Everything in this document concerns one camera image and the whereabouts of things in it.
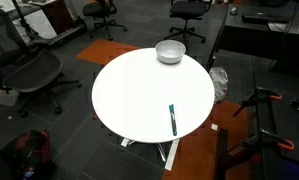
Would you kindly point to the teal and black marker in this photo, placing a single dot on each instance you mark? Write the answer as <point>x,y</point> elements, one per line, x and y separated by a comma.
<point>172,120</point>

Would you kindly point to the white round bowl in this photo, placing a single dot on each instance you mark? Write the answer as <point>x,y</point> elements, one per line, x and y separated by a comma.
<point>170,51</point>

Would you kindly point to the white metal table base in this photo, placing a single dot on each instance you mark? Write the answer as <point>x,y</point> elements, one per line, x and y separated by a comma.
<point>172,155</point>

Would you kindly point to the white plastic bag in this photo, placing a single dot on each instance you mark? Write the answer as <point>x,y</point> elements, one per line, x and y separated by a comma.
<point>219,81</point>

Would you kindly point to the small white paper scrap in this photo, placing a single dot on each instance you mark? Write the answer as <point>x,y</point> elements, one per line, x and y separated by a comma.
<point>214,126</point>

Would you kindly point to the black padded office chair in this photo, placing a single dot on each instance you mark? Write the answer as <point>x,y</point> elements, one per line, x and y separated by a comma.
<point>99,9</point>
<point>188,9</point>

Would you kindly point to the black kick scooter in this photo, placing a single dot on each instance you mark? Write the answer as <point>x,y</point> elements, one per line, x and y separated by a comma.
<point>62,35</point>

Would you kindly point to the black office desk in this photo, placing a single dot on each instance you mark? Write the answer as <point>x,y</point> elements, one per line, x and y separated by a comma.
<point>249,36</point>

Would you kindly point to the grey computer mouse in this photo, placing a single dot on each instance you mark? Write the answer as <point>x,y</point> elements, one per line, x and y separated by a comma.
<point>234,10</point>

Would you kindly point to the black mesh office chair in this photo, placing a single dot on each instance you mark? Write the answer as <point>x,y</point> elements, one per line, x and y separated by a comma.
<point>32,71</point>

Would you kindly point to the brown wooden cabinet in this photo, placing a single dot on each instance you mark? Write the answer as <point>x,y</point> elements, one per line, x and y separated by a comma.
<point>57,15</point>

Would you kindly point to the black keyboard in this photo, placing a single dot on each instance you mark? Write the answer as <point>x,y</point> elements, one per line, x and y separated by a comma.
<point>259,18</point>

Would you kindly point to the red and black bag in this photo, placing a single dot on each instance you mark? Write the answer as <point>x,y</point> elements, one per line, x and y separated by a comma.
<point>30,153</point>

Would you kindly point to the white plastic base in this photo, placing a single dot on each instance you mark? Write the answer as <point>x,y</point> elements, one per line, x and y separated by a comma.
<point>2,99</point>

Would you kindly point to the black stand post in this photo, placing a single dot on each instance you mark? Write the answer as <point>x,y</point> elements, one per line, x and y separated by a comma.
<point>223,153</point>

